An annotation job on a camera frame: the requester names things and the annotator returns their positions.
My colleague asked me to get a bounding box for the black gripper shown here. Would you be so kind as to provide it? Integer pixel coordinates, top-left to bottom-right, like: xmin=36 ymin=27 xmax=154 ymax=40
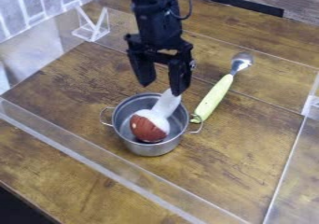
xmin=124 ymin=9 xmax=195 ymax=96

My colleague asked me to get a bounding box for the silver metal pot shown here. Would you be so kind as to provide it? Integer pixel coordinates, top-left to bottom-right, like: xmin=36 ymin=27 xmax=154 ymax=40
xmin=100 ymin=91 xmax=202 ymax=157

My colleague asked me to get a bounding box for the red plush mushroom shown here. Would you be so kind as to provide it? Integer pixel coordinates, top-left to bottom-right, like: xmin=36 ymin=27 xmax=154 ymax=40
xmin=130 ymin=89 xmax=180 ymax=143

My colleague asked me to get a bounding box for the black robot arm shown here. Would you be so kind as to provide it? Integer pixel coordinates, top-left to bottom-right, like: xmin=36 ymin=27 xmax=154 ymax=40
xmin=124 ymin=0 xmax=195 ymax=96

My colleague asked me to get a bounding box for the clear acrylic triangle stand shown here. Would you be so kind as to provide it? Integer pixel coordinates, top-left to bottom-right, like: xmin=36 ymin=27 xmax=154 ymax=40
xmin=72 ymin=7 xmax=111 ymax=42

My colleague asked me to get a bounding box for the black bar on table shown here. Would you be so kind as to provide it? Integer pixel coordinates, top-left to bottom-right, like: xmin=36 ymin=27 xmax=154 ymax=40
xmin=206 ymin=0 xmax=284 ymax=18

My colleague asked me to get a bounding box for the clear acrylic front barrier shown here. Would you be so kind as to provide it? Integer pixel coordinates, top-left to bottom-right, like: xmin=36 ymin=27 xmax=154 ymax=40
xmin=0 ymin=97 xmax=250 ymax=224

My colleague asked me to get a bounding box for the clear acrylic barrier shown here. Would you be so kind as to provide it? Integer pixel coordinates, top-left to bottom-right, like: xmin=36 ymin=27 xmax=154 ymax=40
xmin=263 ymin=74 xmax=319 ymax=224
xmin=0 ymin=97 xmax=250 ymax=224

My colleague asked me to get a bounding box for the clear acrylic right barrier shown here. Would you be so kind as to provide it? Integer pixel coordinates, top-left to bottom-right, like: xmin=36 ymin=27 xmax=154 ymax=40
xmin=263 ymin=74 xmax=319 ymax=224

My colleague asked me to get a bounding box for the spoon with green handle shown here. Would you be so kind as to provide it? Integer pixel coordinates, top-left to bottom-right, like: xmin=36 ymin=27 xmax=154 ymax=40
xmin=191 ymin=52 xmax=254 ymax=124

